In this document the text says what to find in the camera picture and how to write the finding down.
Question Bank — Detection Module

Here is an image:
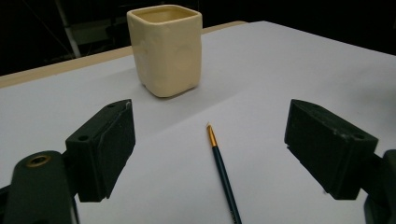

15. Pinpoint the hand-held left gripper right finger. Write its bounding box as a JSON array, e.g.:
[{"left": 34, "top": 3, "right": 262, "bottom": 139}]
[{"left": 283, "top": 98, "right": 380, "bottom": 201}]

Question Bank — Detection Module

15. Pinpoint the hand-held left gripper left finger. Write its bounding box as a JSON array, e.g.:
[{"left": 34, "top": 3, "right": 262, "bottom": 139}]
[{"left": 64, "top": 99, "right": 136, "bottom": 203}]

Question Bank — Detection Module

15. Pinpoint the dark green thin paintbrush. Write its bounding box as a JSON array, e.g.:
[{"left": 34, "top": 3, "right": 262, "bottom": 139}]
[{"left": 205, "top": 122, "right": 244, "bottom": 224}]

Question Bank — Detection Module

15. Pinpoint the cream ceramic square cup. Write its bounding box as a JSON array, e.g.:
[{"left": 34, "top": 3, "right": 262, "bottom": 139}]
[{"left": 126, "top": 4, "right": 204, "bottom": 99}]

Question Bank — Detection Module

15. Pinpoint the white metal stand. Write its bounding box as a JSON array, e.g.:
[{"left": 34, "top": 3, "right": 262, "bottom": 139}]
[{"left": 54, "top": 0, "right": 82, "bottom": 59}]

